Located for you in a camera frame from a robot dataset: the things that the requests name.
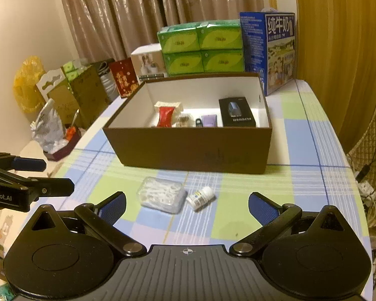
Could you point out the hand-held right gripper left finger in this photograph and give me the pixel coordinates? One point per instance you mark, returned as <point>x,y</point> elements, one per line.
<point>114,207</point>

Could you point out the red snack packet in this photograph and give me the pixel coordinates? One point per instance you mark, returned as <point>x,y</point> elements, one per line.
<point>165,117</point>

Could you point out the blue milk carton box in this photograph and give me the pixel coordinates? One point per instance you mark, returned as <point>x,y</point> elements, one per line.
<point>269,53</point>

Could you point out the beige curtain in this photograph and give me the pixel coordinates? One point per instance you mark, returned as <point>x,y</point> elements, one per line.
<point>112,12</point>

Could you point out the plaid tablecloth desktop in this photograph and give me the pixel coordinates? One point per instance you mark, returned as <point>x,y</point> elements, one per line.
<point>300,150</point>

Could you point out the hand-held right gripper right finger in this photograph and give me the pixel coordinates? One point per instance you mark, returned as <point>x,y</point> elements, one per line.
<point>263,208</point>

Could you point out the white power strip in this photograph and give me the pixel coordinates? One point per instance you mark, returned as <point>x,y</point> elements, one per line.
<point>367,191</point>

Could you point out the small purple packet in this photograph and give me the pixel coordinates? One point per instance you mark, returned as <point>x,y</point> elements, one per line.
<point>209,120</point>

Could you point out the green tissue multipack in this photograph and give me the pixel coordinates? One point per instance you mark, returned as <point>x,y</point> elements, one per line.
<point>200,48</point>

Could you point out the small black item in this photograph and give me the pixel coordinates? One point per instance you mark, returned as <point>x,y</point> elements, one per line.
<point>199,123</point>

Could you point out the dark red small tray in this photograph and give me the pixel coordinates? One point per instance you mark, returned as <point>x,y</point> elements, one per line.
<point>64,149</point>

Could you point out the speckled small packet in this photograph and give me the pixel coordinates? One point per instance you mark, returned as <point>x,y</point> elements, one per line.
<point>183,121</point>

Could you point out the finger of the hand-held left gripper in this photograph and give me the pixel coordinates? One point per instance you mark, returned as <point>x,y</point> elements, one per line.
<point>29,164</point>
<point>54,187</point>

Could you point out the quilted chair cover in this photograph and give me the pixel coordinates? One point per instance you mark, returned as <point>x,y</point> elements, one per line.
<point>373,131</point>

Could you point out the cardboard pack white hang tab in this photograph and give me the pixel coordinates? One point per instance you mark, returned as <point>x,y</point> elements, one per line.
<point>54,91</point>

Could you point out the red gift box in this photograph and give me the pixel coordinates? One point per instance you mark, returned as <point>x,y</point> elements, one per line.
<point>123,78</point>

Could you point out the white photo print box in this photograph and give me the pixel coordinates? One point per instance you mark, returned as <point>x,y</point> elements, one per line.
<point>148,64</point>

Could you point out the black shaver box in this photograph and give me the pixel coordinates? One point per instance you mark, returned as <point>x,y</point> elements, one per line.
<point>236,113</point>

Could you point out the clear floss pick box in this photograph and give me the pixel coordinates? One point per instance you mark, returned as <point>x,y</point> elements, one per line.
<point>161,196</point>

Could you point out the brown cardboard box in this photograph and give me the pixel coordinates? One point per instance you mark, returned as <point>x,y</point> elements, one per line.
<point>191,153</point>

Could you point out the white pill bottle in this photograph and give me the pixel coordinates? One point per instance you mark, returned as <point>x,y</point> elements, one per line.
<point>199,199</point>

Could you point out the yellow plastic bag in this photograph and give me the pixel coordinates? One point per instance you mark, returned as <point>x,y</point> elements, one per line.
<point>26,84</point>

